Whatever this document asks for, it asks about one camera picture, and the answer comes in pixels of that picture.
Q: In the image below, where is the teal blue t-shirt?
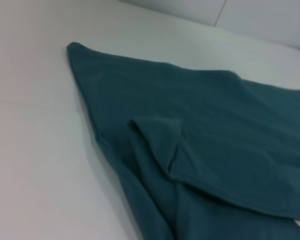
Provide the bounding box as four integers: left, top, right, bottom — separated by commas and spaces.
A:
66, 41, 300, 240

